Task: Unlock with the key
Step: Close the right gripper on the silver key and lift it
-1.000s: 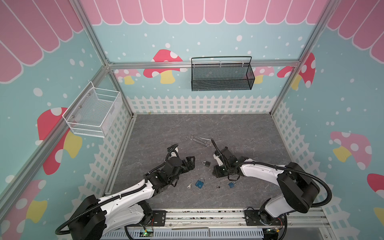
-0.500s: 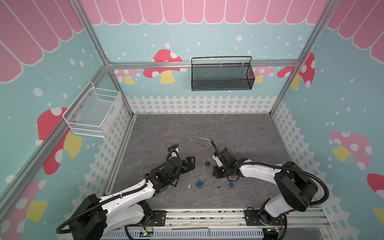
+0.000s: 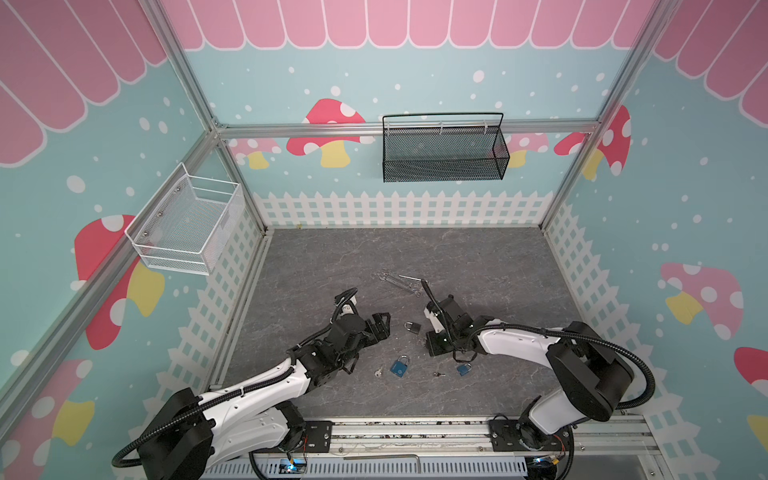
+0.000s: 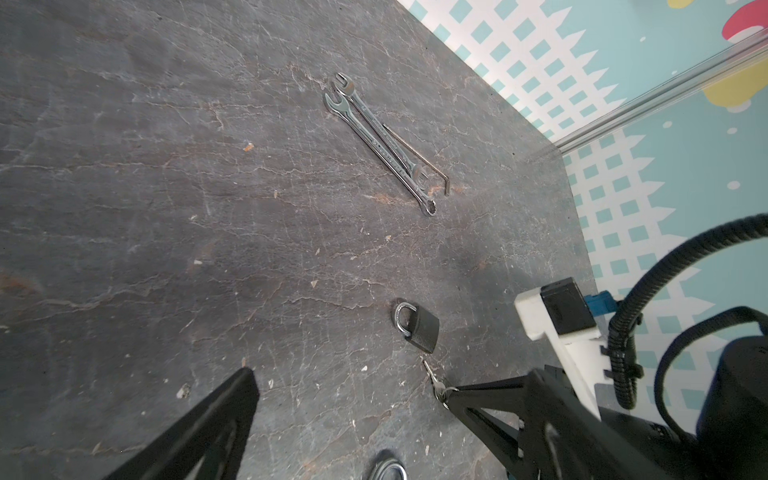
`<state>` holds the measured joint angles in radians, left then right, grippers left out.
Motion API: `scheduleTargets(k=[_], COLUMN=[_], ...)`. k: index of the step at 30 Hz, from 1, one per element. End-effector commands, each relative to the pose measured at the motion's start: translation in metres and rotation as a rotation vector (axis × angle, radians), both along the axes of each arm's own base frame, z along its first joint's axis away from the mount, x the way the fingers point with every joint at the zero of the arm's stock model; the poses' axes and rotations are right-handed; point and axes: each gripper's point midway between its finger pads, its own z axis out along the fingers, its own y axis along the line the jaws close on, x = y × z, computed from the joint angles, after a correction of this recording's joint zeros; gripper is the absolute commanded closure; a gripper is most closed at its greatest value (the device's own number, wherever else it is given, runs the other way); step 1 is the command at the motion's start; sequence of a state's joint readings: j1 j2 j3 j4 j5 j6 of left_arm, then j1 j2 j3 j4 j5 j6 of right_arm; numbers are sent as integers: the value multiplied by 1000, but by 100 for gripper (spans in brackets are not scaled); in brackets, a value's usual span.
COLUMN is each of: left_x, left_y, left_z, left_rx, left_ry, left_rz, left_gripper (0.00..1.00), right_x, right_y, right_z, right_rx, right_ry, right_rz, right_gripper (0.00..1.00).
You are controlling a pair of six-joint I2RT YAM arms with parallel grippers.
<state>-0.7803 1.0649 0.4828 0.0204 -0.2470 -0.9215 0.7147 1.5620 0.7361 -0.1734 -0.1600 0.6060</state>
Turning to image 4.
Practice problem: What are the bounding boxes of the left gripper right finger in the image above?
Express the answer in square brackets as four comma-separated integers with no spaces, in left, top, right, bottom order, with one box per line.
[445,369,600,479]

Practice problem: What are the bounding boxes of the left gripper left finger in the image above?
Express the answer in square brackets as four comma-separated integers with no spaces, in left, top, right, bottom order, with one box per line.
[107,367,260,479]

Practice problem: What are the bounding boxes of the black padlock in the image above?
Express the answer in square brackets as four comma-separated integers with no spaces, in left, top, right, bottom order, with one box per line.
[392,301,440,354]

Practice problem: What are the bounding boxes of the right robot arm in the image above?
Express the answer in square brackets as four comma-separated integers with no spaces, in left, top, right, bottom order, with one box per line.
[607,214,767,479]

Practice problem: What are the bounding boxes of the metal hex key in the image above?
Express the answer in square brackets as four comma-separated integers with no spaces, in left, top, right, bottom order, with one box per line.
[382,123,451,196]

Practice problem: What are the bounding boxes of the longer silver wrench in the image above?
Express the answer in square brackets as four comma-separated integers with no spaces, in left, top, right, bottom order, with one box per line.
[323,90,436,216]

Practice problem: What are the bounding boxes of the shorter silver wrench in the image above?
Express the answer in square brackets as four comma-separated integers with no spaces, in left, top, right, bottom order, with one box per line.
[332,72,428,182]

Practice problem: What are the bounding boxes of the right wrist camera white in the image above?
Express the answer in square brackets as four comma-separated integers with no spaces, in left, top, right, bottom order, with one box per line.
[514,277,613,418]

